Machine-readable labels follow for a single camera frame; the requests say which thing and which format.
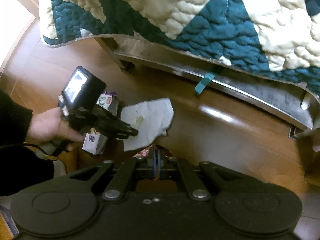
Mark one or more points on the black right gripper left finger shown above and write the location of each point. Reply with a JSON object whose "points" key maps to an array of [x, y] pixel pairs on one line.
{"points": [[110, 181]]}

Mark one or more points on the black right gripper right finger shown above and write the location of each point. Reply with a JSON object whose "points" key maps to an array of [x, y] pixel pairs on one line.
{"points": [[204, 181]]}

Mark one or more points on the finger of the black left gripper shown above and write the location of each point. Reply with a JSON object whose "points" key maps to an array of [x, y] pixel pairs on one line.
{"points": [[125, 131]]}

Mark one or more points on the large white stained paper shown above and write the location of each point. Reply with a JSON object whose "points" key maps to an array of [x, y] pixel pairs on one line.
{"points": [[150, 118]]}

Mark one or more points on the red patterned snack wrapper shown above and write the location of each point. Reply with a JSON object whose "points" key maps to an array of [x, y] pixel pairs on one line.
{"points": [[145, 152]]}

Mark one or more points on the black sleeved left forearm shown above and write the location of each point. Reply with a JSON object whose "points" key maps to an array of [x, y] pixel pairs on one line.
{"points": [[20, 167]]}

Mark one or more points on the person's left hand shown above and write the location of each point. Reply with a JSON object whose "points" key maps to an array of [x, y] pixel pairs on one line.
{"points": [[49, 125]]}

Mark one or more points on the small white blue packet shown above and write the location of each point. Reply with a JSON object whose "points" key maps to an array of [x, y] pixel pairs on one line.
{"points": [[94, 142]]}

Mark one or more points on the green white purple snack packet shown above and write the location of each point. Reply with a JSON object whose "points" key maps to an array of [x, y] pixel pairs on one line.
{"points": [[109, 102]]}

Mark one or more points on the teal and cream quilt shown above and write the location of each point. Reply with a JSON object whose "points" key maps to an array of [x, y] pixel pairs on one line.
{"points": [[274, 39]]}

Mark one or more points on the grey metal bed frame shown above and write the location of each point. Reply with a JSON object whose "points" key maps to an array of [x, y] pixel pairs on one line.
{"points": [[293, 104]]}

